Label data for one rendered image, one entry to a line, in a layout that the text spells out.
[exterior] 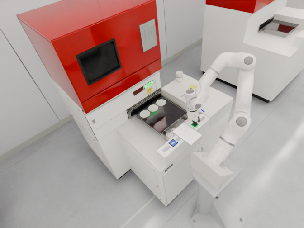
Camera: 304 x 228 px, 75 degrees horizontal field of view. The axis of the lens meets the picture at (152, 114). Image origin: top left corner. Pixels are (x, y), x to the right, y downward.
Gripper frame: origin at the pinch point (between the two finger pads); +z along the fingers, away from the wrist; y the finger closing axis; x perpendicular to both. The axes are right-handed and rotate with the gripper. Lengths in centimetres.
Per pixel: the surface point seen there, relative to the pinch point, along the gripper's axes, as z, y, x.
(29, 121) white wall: 18, -215, -111
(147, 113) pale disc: -1.4, -46.6, -15.3
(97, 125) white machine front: -14, -56, -60
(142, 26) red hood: -78, -37, -1
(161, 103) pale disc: -1.5, -47.2, 4.0
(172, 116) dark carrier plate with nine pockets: 2.8, -27.3, -1.3
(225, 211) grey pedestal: 105, 27, -3
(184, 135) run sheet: 2.2, 1.1, -14.6
